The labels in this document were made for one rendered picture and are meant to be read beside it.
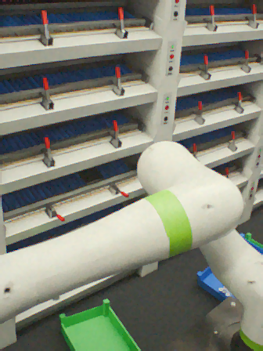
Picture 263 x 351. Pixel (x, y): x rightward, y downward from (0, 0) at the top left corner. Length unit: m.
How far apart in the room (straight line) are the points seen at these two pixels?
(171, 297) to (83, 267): 1.21
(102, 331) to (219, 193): 1.05
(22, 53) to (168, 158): 0.53
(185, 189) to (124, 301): 1.13
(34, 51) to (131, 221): 0.65
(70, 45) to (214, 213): 0.72
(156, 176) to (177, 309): 1.03
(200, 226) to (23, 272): 0.30
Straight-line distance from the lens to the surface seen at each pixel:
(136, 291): 1.88
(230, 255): 1.12
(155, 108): 1.56
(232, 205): 0.77
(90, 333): 1.70
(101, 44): 1.34
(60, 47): 1.26
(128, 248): 0.70
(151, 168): 0.88
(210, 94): 2.00
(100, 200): 1.55
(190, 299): 1.88
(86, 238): 0.70
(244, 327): 1.17
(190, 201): 0.74
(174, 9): 1.51
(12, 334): 1.67
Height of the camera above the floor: 1.27
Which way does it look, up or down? 28 degrees down
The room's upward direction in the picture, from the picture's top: 4 degrees clockwise
